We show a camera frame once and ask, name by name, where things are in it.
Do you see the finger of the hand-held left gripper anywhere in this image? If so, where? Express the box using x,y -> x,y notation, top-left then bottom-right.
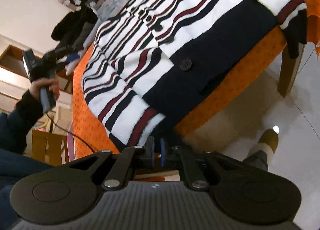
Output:
60,54 -> 81,64
54,45 -> 77,55

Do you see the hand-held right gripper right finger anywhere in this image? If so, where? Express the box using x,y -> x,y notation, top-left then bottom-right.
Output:
160,137 -> 247,191

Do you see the wooden cabinet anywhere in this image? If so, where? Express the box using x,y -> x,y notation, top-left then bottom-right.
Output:
0,34 -> 74,111

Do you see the person's olive slipper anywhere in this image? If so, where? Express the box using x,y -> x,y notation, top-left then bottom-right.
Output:
257,128 -> 279,154

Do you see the person's body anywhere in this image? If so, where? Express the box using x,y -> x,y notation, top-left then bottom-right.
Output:
0,148 -> 58,230

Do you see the wooden table leg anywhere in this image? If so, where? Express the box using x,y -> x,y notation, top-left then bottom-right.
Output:
278,43 -> 306,98

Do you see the small wooden chair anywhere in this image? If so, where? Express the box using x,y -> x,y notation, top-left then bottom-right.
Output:
31,130 -> 69,167

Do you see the striped knit cardigan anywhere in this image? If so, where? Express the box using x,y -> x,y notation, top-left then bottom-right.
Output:
82,0 -> 308,152

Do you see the person's left hand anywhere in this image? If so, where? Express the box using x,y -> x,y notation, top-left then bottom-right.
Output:
30,77 -> 61,101

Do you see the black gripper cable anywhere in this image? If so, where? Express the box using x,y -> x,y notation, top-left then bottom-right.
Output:
46,111 -> 101,153

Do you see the white garment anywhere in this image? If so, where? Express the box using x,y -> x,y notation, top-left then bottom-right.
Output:
66,60 -> 83,76

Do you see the black garment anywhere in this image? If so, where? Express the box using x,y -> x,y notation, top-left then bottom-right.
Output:
51,7 -> 101,51

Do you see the orange patterned mat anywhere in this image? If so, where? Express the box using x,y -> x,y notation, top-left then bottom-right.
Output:
71,0 -> 320,183

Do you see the person's left forearm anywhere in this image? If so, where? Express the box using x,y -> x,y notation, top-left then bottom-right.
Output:
0,89 -> 44,156

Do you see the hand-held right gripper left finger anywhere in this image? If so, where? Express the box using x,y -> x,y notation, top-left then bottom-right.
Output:
67,136 -> 154,191

